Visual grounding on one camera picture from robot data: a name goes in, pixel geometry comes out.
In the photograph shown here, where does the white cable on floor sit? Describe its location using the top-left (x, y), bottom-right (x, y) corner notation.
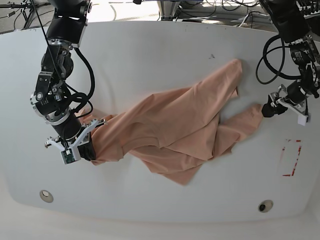
top-left (238, 9), bottom-right (273, 28)

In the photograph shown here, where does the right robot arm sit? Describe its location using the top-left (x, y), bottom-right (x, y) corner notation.
top-left (30, 0), bottom-right (106, 165)

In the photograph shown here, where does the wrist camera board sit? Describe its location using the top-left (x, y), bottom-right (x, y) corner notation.
top-left (60, 147), bottom-right (81, 165)
top-left (297, 114), bottom-right (311, 126)

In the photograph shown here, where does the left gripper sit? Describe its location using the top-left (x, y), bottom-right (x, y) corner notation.
top-left (261, 81), bottom-right (309, 118)

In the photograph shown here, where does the round table grommet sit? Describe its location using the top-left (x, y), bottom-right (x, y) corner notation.
top-left (258, 199), bottom-right (274, 213)
top-left (39, 190), bottom-right (54, 203)

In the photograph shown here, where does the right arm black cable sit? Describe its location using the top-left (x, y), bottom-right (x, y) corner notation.
top-left (66, 47), bottom-right (96, 116)

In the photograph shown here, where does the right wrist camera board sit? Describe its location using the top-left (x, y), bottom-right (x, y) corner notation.
top-left (60, 147), bottom-right (81, 165)

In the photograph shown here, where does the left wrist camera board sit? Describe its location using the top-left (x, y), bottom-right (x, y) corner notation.
top-left (297, 114), bottom-right (311, 126)

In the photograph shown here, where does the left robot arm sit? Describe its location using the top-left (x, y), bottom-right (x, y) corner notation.
top-left (259, 0), bottom-right (320, 119)

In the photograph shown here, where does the left round table grommet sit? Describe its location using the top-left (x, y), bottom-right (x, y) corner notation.
top-left (39, 190), bottom-right (54, 203)

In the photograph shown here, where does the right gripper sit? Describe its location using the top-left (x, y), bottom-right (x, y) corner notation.
top-left (44, 113), bottom-right (106, 162)

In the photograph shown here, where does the right round table grommet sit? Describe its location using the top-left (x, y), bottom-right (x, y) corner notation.
top-left (258, 199), bottom-right (274, 213)

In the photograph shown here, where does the grey metal centre post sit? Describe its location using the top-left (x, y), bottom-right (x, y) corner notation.
top-left (157, 0), bottom-right (181, 21)

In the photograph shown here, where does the black tripod stand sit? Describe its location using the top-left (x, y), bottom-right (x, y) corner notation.
top-left (0, 0), bottom-right (51, 30)

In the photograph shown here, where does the peach pink T-shirt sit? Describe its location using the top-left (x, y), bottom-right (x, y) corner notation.
top-left (88, 59), bottom-right (263, 185)

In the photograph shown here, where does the red tape rectangle marking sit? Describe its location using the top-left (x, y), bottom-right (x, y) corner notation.
top-left (278, 139), bottom-right (303, 177)

